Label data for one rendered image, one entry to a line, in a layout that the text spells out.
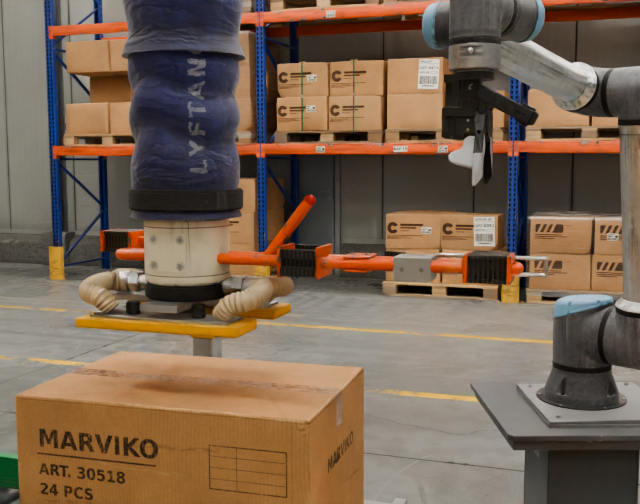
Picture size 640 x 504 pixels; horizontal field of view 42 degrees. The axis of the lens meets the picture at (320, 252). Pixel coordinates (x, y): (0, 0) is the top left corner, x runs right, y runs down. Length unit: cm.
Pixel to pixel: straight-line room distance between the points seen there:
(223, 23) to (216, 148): 23
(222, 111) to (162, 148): 13
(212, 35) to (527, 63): 68
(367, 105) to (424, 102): 61
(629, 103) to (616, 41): 789
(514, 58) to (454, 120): 37
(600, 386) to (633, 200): 50
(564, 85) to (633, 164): 25
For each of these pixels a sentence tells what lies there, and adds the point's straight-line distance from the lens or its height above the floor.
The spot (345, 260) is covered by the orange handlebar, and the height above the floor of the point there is 121.
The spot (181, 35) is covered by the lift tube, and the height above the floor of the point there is 163.
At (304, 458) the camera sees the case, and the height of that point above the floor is 88.
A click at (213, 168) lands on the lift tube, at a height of 138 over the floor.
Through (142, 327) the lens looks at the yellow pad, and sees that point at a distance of 162.
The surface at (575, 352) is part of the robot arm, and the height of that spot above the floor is 91.
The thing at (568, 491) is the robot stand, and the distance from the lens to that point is 232.
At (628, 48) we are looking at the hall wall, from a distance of 997.
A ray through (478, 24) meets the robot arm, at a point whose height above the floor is 163.
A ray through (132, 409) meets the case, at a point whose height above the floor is 94.
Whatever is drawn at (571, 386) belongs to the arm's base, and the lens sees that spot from 229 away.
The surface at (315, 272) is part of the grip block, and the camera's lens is 157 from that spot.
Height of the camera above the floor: 139
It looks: 6 degrees down
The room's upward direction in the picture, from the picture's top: straight up
